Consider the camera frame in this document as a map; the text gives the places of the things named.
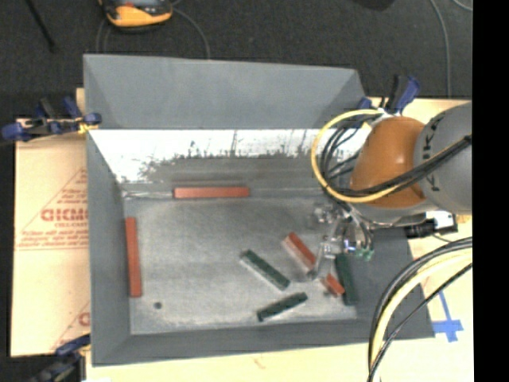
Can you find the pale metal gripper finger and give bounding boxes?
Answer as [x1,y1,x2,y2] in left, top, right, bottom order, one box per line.
[307,244,332,282]
[320,252,339,286]

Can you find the red-brown flat block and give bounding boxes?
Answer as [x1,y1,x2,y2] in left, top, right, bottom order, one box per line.
[124,216,144,298]
[282,231,318,273]
[323,273,346,297]
[173,185,251,200]

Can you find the dark green flat block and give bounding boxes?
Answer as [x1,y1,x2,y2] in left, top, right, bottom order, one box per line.
[239,248,292,292]
[334,252,359,306]
[256,291,309,323]

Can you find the grey metal bin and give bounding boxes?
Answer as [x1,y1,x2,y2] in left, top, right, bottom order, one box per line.
[82,53,435,365]

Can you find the brown cardboard board, red print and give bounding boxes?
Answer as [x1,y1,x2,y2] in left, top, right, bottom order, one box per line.
[9,130,92,358]

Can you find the black cylinder on white bracket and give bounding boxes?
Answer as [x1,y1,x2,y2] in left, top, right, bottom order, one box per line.
[404,210,458,239]

